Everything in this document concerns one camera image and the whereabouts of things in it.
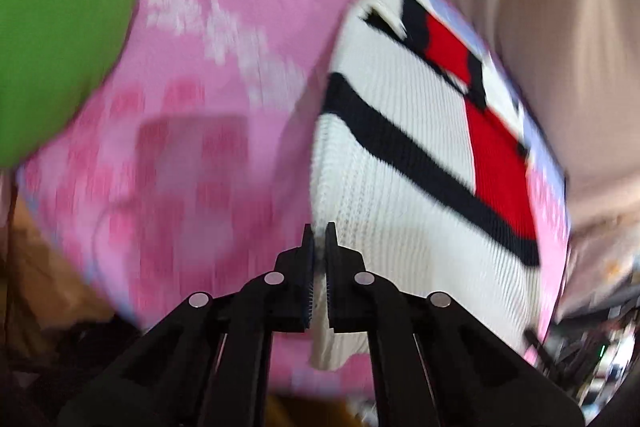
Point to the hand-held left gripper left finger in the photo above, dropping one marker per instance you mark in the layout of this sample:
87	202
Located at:
306	279

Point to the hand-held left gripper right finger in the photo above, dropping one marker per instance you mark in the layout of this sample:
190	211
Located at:
331	279

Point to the white striped knit sweater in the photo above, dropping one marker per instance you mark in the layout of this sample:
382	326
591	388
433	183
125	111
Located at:
400	217

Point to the green cushion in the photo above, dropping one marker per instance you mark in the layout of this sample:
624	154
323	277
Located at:
55	32

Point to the pink checkered blanket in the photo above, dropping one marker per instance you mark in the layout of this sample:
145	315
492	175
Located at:
200	132

